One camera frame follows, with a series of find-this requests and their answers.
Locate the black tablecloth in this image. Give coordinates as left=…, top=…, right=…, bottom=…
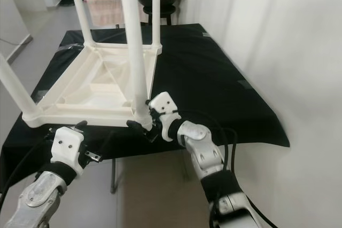
left=0, top=23, right=290, bottom=186

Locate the clear tape patch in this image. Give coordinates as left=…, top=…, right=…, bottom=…
left=32, top=89, right=51, bottom=103

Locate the clear plastic bag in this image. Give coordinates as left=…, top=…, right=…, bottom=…
left=56, top=44, right=83, bottom=55

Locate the pink checked cloth table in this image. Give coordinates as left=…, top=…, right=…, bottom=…
left=85, top=0, right=139, bottom=26

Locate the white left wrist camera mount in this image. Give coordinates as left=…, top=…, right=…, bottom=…
left=51, top=127, right=86, bottom=178

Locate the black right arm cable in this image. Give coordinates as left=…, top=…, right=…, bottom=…
left=214, top=113, right=278, bottom=228

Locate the black floor cable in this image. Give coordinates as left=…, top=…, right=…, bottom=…
left=0, top=35, right=33, bottom=47

